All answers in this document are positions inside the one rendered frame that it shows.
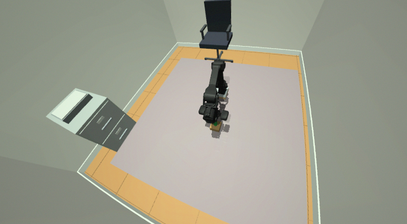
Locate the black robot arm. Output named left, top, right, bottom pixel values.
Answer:
left=203, top=60, right=228, bottom=124

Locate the tan square block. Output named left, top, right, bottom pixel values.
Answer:
left=210, top=121, right=222, bottom=132

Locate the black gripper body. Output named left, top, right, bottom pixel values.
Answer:
left=199, top=105, right=229, bottom=121

